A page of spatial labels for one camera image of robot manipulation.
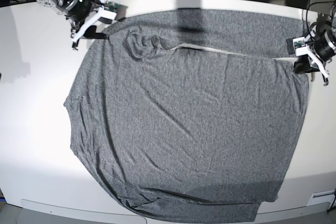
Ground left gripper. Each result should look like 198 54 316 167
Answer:
293 28 335 86

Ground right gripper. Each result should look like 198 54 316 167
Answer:
65 0 125 50

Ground grey long-sleeve T-shirt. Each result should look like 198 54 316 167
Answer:
64 9 309 223

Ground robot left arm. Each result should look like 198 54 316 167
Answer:
292 1 335 86

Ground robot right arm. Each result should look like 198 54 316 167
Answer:
36 0 126 50

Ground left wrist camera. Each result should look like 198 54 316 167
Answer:
292 37 307 57

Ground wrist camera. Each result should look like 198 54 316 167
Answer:
292 37 307 57
104 0 128 19

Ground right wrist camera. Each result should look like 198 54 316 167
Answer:
104 0 128 19

